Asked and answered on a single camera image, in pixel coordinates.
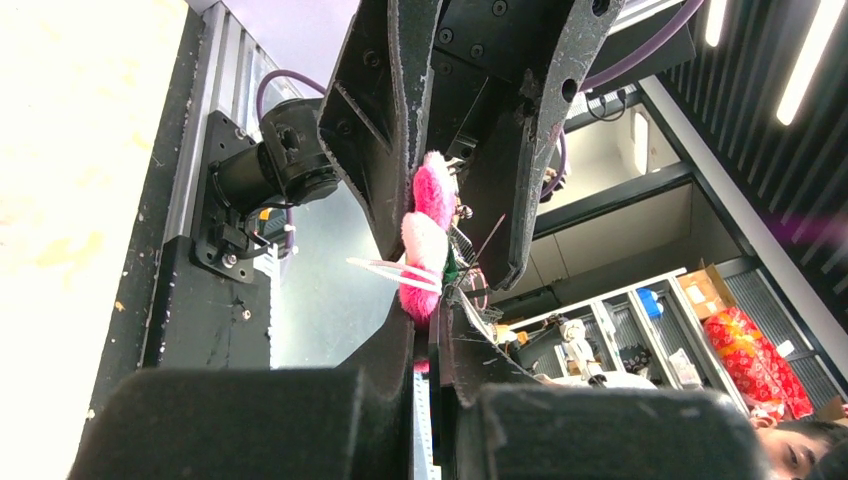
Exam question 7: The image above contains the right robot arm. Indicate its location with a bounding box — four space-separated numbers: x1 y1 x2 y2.
205 1 623 290

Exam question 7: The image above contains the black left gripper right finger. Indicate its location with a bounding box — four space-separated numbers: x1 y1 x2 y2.
429 286 769 479

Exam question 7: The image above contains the pink flower brooch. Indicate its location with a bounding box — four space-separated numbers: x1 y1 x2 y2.
347 150 458 333

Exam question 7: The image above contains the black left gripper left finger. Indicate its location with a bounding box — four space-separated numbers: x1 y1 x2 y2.
70 303 415 479

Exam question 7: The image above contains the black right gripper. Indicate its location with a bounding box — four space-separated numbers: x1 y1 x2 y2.
318 0 624 290

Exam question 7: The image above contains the person in background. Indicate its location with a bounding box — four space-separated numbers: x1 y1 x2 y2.
750 417 847 479

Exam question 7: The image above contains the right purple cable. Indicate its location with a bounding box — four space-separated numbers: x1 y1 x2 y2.
254 0 707 260

